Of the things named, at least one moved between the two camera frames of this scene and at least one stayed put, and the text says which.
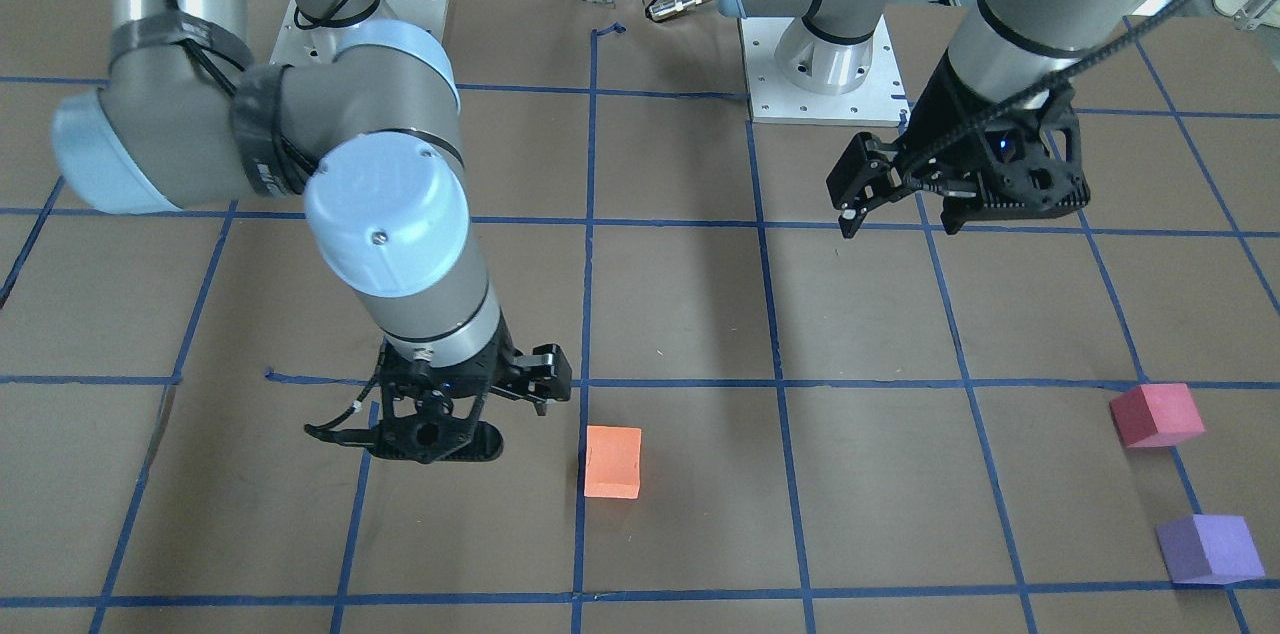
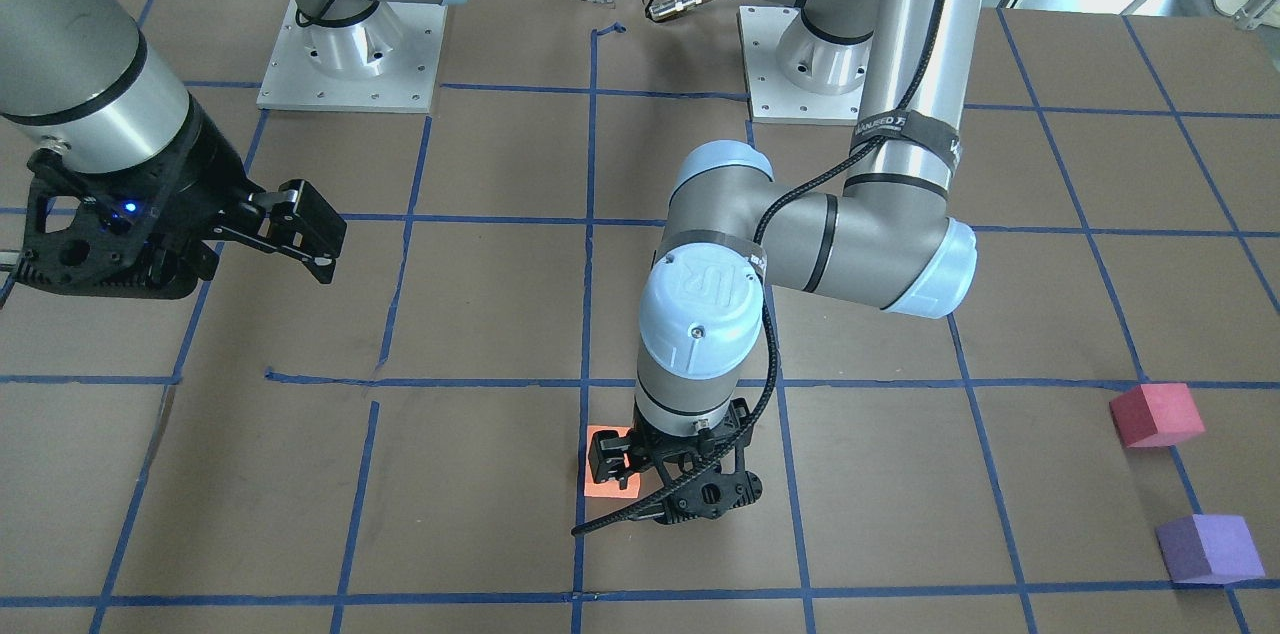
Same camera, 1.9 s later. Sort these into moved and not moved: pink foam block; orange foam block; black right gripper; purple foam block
Moved: black right gripper
Not moved: purple foam block; orange foam block; pink foam block
